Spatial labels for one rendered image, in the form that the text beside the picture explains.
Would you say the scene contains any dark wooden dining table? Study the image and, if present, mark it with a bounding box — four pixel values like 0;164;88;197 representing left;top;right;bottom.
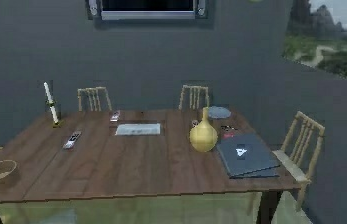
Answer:
0;109;302;224

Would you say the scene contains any light wooden chair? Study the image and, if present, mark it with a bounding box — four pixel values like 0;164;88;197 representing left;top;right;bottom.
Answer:
77;86;113;112
247;110;326;214
178;84;211;111

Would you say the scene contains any yellow round vase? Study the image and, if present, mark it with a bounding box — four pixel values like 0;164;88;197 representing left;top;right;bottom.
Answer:
189;106;219;153

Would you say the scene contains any grey blue plate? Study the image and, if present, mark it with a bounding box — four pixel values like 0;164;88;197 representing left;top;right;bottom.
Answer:
207;105;232;120

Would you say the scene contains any small red black item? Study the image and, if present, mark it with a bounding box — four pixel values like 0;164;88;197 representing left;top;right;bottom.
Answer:
220;125;239;140

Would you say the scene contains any small grey phone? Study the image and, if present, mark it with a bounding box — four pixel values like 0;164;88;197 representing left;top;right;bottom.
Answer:
109;110;121;123

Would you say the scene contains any dark grey closed laptop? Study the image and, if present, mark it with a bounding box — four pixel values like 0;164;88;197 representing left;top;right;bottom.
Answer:
216;133;281;179

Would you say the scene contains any grey remote control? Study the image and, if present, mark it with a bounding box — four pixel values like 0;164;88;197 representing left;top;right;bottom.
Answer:
62;130;83;150

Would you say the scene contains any wall television set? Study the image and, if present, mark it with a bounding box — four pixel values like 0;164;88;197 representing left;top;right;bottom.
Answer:
87;0;208;21

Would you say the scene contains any landscape wall picture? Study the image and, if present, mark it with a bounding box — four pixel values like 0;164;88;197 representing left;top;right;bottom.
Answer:
282;0;347;84

